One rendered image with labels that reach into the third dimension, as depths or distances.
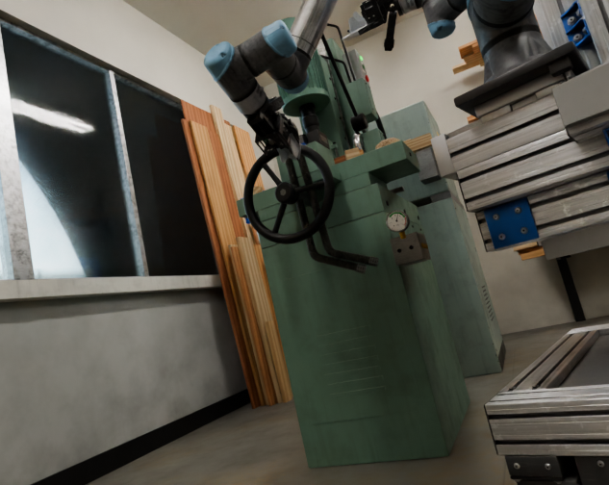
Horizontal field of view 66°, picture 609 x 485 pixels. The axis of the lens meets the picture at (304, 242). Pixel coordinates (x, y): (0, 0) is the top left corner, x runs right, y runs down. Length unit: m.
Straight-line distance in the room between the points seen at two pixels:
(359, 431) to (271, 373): 1.47
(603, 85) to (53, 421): 2.09
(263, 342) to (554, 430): 2.18
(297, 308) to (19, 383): 1.15
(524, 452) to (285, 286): 0.86
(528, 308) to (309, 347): 2.59
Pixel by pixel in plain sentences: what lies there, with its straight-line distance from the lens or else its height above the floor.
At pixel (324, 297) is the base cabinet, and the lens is 1.47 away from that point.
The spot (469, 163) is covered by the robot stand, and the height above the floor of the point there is 0.69.
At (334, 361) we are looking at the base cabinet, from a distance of 1.48.
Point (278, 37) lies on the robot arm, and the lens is 1.06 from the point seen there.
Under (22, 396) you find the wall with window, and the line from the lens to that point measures 2.16.
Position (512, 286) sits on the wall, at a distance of 3.87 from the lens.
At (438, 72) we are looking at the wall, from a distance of 4.22.
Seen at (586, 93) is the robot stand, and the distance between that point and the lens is 0.89.
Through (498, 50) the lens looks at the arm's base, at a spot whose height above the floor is 0.89.
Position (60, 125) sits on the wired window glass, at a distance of 2.76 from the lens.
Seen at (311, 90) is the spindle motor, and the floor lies 1.21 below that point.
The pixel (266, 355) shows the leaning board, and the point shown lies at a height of 0.29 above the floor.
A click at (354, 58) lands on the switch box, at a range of 2.08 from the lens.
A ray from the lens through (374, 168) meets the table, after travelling 1.44.
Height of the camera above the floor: 0.46
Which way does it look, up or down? 9 degrees up
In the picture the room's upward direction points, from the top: 13 degrees counter-clockwise
